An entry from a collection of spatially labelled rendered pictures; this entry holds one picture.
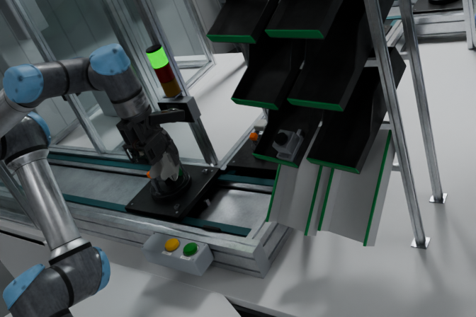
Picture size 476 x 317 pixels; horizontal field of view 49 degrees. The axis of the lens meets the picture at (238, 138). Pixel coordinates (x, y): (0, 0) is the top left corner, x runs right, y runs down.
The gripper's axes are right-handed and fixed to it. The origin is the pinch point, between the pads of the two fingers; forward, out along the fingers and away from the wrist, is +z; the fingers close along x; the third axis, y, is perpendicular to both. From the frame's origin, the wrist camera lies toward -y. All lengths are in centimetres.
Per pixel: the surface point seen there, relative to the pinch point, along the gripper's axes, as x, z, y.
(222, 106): -56, 37, -84
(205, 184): -18.7, 25.6, -23.4
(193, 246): -5.6, 25.5, 1.1
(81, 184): -82, 31, -20
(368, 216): 40.9, 19.4, -13.5
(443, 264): 55, 37, -18
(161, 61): -21.7, -14.9, -30.4
